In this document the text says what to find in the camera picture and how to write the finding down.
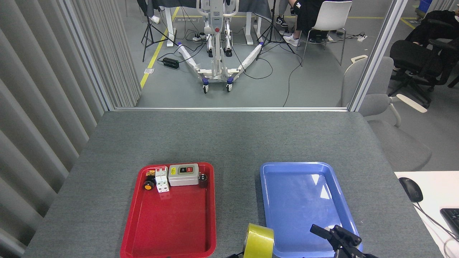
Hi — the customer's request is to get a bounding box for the black floor cable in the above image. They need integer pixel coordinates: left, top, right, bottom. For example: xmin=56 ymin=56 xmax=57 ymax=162
xmin=283 ymin=50 xmax=304 ymax=108

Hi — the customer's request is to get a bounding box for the silver frame post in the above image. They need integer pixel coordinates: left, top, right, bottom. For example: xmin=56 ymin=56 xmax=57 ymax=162
xmin=349 ymin=0 xmax=409 ymax=112
xmin=58 ymin=0 xmax=116 ymax=112

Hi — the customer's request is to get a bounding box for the black tripod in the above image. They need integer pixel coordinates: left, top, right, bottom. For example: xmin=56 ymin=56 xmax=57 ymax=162
xmin=141 ymin=0 xmax=179 ymax=62
xmin=255 ymin=0 xmax=295 ymax=61

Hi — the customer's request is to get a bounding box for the black mouse cable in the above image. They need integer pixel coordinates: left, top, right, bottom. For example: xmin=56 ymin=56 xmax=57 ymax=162
xmin=415 ymin=201 xmax=459 ymax=241

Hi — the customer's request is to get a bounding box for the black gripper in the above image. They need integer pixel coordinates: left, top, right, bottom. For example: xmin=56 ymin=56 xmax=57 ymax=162
xmin=310 ymin=224 xmax=379 ymax=258

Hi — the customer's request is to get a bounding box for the white wheeled stand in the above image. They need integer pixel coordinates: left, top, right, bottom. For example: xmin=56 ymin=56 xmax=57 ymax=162
xmin=177 ymin=0 xmax=264 ymax=94

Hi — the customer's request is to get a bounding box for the white desk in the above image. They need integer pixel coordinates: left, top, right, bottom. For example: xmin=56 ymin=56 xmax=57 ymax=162
xmin=394 ymin=171 xmax=459 ymax=258

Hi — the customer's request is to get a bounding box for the white circuit breaker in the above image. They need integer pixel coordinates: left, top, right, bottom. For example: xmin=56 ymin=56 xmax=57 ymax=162
xmin=155 ymin=166 xmax=170 ymax=193

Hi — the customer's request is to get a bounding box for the black keyboard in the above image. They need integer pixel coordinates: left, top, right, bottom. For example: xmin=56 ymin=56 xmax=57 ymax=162
xmin=440 ymin=208 xmax=459 ymax=240

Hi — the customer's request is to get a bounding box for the red plastic tray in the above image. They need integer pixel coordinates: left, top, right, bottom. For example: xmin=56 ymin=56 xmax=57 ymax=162
xmin=120 ymin=162 xmax=217 ymax=258

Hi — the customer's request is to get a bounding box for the silver frame rail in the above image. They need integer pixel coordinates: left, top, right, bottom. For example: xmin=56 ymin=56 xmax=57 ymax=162
xmin=114 ymin=106 xmax=351 ymax=112

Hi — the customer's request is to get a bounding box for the yellow tape roll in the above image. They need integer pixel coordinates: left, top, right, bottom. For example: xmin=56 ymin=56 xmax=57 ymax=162
xmin=243 ymin=223 xmax=275 ymax=258

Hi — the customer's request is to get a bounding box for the white table leg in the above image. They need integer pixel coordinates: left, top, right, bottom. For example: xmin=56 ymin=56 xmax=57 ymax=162
xmin=243 ymin=11 xmax=264 ymax=46
xmin=165 ymin=6 xmax=177 ymax=47

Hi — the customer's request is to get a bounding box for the blue plastic tray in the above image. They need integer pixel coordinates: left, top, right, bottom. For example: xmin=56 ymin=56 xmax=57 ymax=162
xmin=260 ymin=162 xmax=363 ymax=258

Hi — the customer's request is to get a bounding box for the grey push button switch box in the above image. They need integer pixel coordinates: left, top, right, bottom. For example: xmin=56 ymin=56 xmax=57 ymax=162
xmin=168 ymin=164 xmax=200 ymax=187

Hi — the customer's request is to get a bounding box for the black orange push button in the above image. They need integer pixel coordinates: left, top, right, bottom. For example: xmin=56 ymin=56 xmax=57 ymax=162
xmin=143 ymin=171 xmax=156 ymax=191

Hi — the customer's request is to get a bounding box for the seated person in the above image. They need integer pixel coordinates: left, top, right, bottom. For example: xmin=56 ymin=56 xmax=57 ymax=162
xmin=276 ymin=0 xmax=325 ymax=47

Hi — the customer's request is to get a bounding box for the black computer mouse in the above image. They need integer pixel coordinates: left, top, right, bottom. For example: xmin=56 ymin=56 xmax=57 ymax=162
xmin=399 ymin=177 xmax=423 ymax=203

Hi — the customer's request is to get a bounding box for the grey office chair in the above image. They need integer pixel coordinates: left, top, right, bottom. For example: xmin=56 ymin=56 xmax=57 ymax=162
xmin=340 ymin=55 xmax=433 ymax=172

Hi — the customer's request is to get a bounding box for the white chair with metal legs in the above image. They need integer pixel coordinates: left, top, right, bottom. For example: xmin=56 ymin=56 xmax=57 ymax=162
xmin=301 ymin=1 xmax=353 ymax=67

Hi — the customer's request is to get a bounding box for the black office chair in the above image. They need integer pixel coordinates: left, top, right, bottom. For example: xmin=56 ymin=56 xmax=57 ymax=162
xmin=388 ymin=10 xmax=459 ymax=109

